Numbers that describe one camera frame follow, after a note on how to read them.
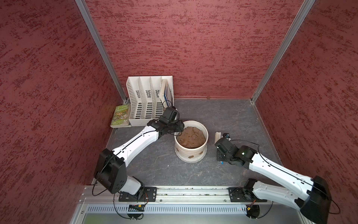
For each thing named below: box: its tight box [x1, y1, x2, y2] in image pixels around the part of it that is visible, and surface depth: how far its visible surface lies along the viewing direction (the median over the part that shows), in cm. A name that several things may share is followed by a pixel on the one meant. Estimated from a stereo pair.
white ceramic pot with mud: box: [174, 120, 209, 163], surface depth 86 cm
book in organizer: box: [159, 78, 174, 107], surface depth 96 cm
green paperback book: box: [110, 104, 132, 129], surface depth 105 cm
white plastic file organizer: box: [126, 75, 175, 127], surface depth 108 cm
